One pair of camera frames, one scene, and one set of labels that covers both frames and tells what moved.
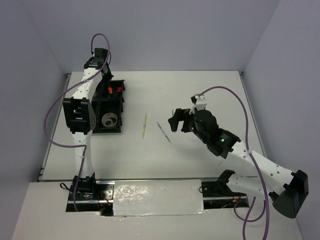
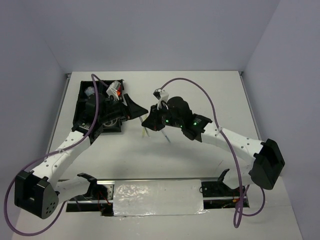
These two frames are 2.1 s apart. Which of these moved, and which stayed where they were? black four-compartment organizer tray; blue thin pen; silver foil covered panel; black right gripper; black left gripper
Moved: black left gripper; black right gripper
Stayed: blue thin pen; silver foil covered panel; black four-compartment organizer tray
